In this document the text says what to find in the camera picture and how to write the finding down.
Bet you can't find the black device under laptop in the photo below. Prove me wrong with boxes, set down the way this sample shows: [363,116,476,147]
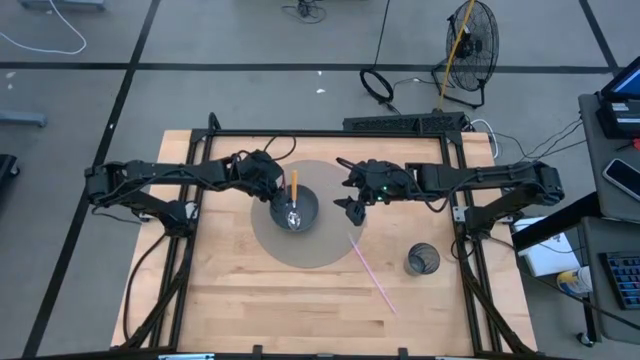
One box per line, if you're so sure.
[595,94,640,141]

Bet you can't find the grey round placemat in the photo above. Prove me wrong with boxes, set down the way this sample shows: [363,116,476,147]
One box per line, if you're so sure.
[249,159,368,270]

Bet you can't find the white looped cable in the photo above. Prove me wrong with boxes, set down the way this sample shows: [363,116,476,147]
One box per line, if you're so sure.
[468,117,501,160]

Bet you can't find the yellow pole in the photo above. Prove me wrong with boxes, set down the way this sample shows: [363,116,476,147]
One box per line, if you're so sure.
[436,0,477,113]

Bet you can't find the grey desk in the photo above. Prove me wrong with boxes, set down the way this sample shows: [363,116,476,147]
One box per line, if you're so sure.
[577,92,640,225]

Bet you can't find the white and yellow can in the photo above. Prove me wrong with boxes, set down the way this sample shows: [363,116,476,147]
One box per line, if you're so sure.
[555,265,594,298]

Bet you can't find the black cable bundle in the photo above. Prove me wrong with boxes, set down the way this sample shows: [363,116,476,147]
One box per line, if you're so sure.
[280,0,328,25]

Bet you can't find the grey bowl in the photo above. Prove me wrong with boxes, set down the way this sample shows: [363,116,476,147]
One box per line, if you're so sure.
[268,183,321,234]

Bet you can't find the black smartphone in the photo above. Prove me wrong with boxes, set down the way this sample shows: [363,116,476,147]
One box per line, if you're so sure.
[601,157,640,203]

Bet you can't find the orange-handled spoon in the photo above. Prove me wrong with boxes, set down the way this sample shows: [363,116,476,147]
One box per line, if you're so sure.
[285,169,303,232]

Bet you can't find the black keyboard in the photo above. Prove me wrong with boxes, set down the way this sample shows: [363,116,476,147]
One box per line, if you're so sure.
[598,249,640,312]

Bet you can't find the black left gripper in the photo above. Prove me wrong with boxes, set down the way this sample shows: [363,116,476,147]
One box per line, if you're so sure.
[233,149,292,212]

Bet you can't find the coiled black cable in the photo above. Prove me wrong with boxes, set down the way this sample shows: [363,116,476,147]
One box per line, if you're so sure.
[359,0,401,115]

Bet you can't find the laptop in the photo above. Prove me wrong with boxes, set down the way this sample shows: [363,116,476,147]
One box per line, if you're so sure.
[598,68,640,102]

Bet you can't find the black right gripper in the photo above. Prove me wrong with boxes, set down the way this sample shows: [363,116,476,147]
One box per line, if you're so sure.
[333,158,419,227]

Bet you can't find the black power cable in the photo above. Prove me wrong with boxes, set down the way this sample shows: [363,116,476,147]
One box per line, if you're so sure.
[121,231,169,343]

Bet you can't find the grey furniture foot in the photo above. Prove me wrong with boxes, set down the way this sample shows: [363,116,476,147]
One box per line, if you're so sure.
[0,110,49,129]

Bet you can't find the black floor fan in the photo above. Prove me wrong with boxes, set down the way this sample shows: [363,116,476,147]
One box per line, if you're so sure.
[431,0,501,110]

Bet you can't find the white box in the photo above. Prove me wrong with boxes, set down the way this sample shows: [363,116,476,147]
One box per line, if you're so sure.
[510,215,582,279]

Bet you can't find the pink straw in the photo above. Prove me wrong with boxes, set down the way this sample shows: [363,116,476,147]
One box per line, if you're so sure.
[347,232,399,316]

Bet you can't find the white floor cable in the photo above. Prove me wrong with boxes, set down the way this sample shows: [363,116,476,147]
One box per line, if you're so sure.
[0,0,88,57]

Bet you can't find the black aluminium table frame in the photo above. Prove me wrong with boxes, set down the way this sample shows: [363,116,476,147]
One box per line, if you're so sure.
[109,111,547,360]

